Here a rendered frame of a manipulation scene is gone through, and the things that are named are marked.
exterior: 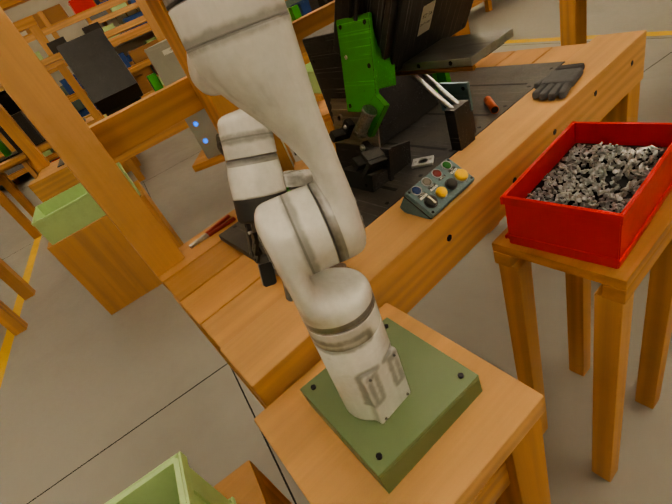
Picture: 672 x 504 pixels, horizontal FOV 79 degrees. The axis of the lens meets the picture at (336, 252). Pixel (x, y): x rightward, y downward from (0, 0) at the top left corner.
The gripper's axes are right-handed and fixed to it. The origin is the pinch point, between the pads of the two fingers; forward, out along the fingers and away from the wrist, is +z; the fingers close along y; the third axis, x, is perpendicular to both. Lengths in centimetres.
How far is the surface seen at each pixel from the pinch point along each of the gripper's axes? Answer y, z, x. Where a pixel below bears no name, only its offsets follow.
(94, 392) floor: -195, 92, -50
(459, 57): -13, -32, 56
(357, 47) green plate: -30, -39, 42
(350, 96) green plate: -36, -29, 42
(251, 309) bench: -26.7, 12.0, 2.0
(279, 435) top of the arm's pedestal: -0.2, 23.2, -5.5
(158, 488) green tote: 1.1, 20.5, -23.2
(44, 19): -695, -249, -9
